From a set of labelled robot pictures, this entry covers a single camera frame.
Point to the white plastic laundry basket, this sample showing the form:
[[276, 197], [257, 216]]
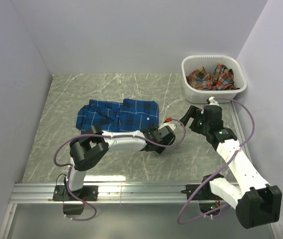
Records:
[[209, 62]]

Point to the red plaid shirt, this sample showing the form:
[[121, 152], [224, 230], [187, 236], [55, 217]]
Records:
[[221, 79]]

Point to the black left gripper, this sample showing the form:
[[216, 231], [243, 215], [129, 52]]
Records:
[[160, 149]]

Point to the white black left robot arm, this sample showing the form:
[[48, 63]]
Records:
[[86, 152]]

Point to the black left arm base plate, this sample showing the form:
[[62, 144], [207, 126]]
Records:
[[88, 193]]

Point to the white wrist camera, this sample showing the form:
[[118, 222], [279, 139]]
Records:
[[211, 101], [169, 122]]

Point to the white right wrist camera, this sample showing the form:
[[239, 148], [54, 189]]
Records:
[[211, 101]]

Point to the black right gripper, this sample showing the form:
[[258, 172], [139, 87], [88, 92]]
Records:
[[195, 113]]

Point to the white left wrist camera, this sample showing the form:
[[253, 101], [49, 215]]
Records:
[[169, 122]]

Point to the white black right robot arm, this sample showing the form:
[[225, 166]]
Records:
[[255, 201]]

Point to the aluminium mounting rail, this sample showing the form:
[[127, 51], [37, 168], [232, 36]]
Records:
[[108, 192]]

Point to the blue plaid long sleeve shirt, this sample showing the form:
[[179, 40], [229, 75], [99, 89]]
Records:
[[129, 115]]

